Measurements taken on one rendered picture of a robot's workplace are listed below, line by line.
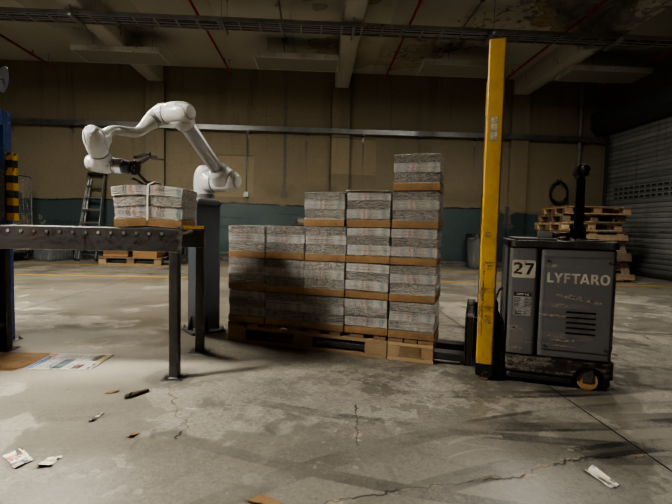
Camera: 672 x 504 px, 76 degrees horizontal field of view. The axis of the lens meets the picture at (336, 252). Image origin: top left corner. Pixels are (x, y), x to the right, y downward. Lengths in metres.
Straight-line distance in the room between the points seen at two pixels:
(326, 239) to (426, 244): 0.65
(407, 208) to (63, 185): 9.27
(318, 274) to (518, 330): 1.25
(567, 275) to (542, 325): 0.30
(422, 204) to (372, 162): 7.16
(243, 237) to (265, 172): 6.75
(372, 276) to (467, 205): 7.59
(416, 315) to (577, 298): 0.89
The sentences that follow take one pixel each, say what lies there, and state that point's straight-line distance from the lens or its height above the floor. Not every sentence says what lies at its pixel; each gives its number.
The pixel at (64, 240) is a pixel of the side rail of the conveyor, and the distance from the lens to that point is 2.65.
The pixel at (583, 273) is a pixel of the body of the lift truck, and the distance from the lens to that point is 2.59.
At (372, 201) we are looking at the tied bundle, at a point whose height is 1.00.
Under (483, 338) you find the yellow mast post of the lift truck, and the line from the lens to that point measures 2.56.
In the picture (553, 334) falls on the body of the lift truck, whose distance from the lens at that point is 2.62.
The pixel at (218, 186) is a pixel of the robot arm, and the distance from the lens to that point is 3.32.
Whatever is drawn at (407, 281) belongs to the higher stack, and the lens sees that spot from 2.73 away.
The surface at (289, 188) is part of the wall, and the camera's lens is 9.70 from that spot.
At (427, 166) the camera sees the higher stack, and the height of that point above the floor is 1.21.
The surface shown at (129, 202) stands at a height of 0.94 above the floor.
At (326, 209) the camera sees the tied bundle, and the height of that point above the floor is 0.95.
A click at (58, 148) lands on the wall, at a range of 11.26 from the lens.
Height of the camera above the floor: 0.83
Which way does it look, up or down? 3 degrees down
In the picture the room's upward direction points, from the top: 1 degrees clockwise
